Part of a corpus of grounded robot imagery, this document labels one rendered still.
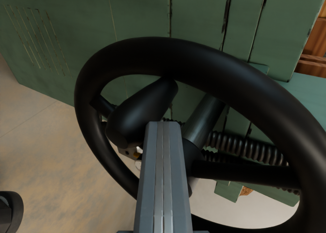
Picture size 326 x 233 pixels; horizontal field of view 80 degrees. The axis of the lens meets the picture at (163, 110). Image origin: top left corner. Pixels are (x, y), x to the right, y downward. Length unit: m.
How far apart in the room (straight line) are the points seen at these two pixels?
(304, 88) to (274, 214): 3.88
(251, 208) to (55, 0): 3.93
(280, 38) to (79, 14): 0.37
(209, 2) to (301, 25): 0.12
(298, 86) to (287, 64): 0.03
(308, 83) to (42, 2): 0.54
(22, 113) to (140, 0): 0.81
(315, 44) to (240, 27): 0.18
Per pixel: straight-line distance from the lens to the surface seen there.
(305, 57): 0.43
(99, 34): 0.45
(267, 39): 0.31
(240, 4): 0.30
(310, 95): 0.32
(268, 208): 4.16
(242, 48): 0.32
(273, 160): 0.27
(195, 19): 0.32
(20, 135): 1.09
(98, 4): 0.43
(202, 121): 0.26
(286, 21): 0.30
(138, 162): 0.55
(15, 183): 1.20
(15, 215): 1.04
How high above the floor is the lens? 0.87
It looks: 24 degrees down
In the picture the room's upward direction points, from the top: 109 degrees clockwise
